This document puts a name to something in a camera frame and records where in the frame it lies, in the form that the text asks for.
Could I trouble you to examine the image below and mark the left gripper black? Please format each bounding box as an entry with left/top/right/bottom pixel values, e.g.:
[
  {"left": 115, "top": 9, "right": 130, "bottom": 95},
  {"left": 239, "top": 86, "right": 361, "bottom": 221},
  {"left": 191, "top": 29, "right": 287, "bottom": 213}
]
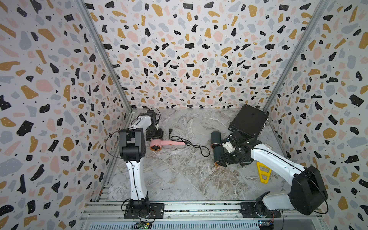
[{"left": 146, "top": 126, "right": 163, "bottom": 141}]

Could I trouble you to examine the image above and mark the pink hair dryer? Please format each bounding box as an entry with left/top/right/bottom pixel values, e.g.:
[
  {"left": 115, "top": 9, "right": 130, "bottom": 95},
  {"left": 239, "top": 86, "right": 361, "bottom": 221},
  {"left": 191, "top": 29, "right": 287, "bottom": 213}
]
[{"left": 150, "top": 139, "right": 185, "bottom": 151}]

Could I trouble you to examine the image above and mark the black cord of pink dryer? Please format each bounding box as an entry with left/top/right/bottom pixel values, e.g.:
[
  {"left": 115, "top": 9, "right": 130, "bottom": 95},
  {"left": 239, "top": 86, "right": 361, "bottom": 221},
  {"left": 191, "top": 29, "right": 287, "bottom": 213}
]
[{"left": 168, "top": 128, "right": 211, "bottom": 158}]

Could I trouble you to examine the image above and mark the green hair dryer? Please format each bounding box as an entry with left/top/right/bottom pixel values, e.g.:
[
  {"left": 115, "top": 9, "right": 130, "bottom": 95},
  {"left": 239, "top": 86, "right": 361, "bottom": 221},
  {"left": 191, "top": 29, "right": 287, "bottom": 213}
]
[
  {"left": 213, "top": 146, "right": 227, "bottom": 167},
  {"left": 210, "top": 131, "right": 222, "bottom": 149}
]

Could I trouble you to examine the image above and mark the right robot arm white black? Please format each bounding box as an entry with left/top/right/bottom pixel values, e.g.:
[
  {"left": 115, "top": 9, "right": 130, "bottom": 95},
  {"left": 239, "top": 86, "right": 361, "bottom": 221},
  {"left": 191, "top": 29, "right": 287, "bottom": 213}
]
[{"left": 211, "top": 131, "right": 328, "bottom": 218}]

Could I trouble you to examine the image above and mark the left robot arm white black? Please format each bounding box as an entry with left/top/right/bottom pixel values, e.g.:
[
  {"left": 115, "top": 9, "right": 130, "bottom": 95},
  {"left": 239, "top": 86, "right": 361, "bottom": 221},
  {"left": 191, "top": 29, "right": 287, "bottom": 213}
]
[{"left": 118, "top": 110, "right": 164, "bottom": 220}]

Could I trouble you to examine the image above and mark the yellow triangular plastic piece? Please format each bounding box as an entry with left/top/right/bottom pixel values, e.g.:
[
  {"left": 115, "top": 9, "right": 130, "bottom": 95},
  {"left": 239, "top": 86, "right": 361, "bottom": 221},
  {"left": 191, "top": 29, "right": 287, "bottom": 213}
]
[{"left": 256, "top": 162, "right": 272, "bottom": 184}]

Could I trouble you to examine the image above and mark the black case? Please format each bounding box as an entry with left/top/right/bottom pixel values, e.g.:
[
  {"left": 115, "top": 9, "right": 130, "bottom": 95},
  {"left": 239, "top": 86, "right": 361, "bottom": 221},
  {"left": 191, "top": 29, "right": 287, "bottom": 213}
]
[{"left": 229, "top": 104, "right": 269, "bottom": 138}]

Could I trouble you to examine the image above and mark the green circuit board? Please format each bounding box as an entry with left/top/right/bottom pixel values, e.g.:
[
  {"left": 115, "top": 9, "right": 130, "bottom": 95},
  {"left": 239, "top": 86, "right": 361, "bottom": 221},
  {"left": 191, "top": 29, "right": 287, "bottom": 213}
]
[{"left": 133, "top": 222, "right": 152, "bottom": 230}]

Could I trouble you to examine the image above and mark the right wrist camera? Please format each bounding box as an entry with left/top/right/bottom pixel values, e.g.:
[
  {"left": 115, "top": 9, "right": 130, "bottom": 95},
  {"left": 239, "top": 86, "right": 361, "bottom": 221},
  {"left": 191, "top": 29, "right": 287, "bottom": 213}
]
[{"left": 222, "top": 140, "right": 235, "bottom": 154}]

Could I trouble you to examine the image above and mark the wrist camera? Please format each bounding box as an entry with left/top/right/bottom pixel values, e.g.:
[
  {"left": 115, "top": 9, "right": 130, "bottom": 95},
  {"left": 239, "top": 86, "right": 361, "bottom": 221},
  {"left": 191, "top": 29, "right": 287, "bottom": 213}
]
[
  {"left": 222, "top": 140, "right": 235, "bottom": 154},
  {"left": 147, "top": 108, "right": 161, "bottom": 125}
]

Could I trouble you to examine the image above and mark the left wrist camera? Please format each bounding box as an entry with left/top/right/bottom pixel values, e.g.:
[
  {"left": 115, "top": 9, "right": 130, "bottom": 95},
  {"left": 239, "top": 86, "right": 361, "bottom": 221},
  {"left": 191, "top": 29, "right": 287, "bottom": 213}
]
[{"left": 147, "top": 108, "right": 161, "bottom": 125}]

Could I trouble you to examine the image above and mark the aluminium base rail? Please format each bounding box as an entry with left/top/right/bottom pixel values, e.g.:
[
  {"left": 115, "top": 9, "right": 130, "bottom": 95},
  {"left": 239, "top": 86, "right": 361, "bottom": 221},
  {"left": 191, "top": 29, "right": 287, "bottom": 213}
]
[{"left": 80, "top": 201, "right": 328, "bottom": 230}]

